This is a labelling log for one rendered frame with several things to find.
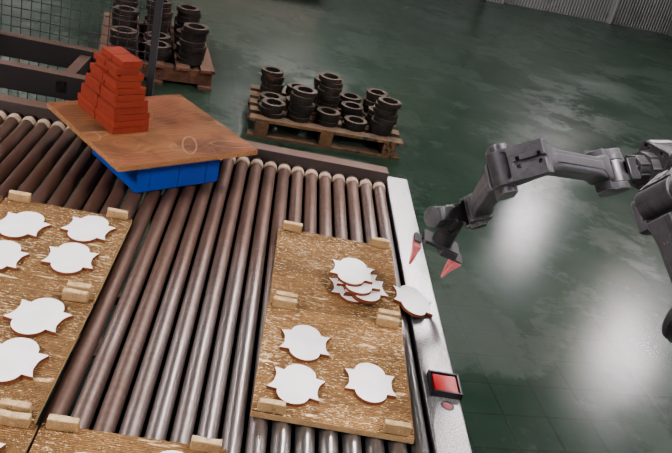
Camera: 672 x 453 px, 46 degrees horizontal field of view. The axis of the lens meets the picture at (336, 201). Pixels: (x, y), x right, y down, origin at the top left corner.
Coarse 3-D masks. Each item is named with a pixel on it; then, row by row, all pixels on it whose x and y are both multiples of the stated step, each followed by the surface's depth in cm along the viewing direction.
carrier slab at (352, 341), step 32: (288, 320) 195; (320, 320) 198; (352, 320) 201; (288, 352) 184; (352, 352) 189; (384, 352) 192; (256, 384) 171; (256, 416) 164; (288, 416) 164; (320, 416) 166; (352, 416) 169; (384, 416) 171
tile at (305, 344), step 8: (296, 328) 191; (304, 328) 192; (312, 328) 193; (288, 336) 188; (296, 336) 188; (304, 336) 189; (312, 336) 190; (320, 336) 190; (288, 344) 185; (296, 344) 186; (304, 344) 186; (312, 344) 187; (320, 344) 188; (296, 352) 183; (304, 352) 184; (312, 352) 184; (320, 352) 185; (296, 360) 182; (304, 360) 181; (312, 360) 182
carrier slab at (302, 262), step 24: (288, 240) 232; (312, 240) 235; (336, 240) 238; (288, 264) 219; (312, 264) 222; (384, 264) 231; (288, 288) 208; (312, 288) 211; (384, 288) 219; (336, 312) 203; (360, 312) 205
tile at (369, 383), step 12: (348, 372) 180; (360, 372) 181; (372, 372) 182; (348, 384) 176; (360, 384) 177; (372, 384) 178; (384, 384) 179; (360, 396) 174; (372, 396) 174; (384, 396) 175; (396, 396) 176
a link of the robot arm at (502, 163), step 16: (528, 144) 164; (544, 144) 164; (496, 160) 167; (512, 160) 165; (528, 160) 165; (544, 160) 163; (560, 160) 168; (576, 160) 174; (592, 160) 180; (608, 160) 186; (496, 176) 166; (512, 176) 165; (528, 176) 163; (560, 176) 175; (576, 176) 178; (592, 176) 182; (608, 176) 184; (608, 192) 189
